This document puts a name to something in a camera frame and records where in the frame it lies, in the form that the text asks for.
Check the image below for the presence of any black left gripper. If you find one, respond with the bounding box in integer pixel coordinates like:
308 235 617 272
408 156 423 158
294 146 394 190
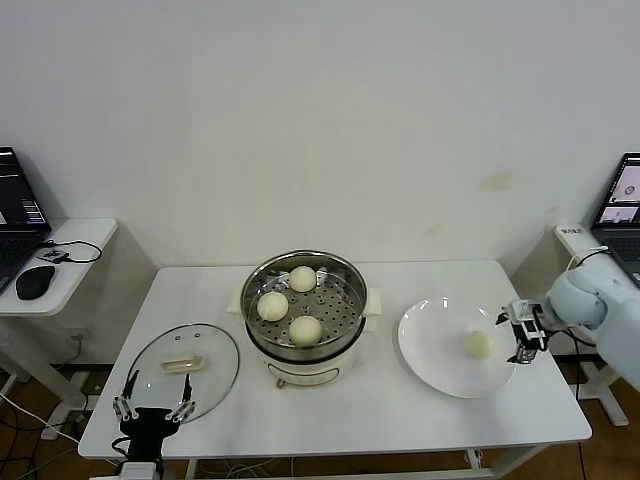
111 369 197 462

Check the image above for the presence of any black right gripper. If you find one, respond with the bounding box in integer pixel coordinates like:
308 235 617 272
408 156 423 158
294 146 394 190
494 311 548 365

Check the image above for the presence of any white steamed baozi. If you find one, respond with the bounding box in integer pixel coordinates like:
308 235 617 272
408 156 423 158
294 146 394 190
288 315 323 347
289 265 318 294
462 329 499 360
256 291 290 323

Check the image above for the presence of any glass lid with cream handle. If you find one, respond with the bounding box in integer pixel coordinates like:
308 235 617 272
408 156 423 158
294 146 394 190
126 322 242 423

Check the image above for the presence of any stainless steel steamer basket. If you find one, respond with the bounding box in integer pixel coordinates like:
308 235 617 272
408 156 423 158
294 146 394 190
241 249 370 354

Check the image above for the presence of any white round plate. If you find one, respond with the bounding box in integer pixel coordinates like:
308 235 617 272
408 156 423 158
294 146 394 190
398 297 518 400

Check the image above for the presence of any white side desk with label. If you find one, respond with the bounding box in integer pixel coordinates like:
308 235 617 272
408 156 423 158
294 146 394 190
552 222 640 429

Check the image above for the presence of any white electric cooker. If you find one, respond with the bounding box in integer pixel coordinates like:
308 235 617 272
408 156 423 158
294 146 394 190
227 287 387 392

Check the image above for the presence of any black computer mouse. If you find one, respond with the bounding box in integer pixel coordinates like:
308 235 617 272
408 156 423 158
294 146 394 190
15 264 57 301

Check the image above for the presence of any grey laptop with pink windows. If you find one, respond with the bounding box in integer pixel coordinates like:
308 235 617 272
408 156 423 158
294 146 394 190
589 153 640 287

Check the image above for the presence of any white side desk with mouse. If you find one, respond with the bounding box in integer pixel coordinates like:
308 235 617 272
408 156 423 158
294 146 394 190
0 217 120 441

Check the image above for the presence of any black laptop with dark screen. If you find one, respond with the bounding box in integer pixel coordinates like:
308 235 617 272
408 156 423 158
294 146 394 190
0 146 54 296

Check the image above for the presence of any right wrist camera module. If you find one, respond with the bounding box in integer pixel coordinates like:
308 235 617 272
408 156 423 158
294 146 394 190
508 299 535 324

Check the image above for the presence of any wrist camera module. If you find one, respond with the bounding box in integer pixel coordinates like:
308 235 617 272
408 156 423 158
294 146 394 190
117 460 164 480
508 299 535 324

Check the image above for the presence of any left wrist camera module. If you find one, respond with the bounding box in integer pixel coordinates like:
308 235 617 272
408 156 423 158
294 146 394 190
117 460 164 480

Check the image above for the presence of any white table leg frame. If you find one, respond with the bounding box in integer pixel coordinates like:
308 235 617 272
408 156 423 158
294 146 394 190
184 444 549 480

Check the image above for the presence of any black looped hub cable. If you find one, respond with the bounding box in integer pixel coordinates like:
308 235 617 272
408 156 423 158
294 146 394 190
42 239 104 265

